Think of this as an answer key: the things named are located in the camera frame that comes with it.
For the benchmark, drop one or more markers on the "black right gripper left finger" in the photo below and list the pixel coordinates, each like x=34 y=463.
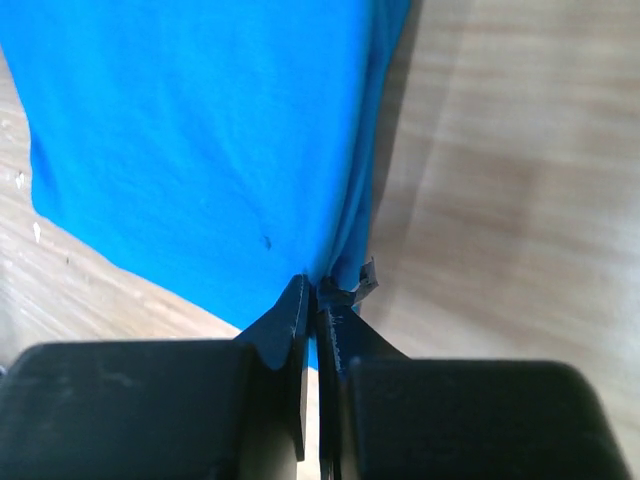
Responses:
x=163 y=409

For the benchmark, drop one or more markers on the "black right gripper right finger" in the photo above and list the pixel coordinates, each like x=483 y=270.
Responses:
x=384 y=415

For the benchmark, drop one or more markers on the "blue t shirt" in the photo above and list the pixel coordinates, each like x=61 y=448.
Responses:
x=214 y=148

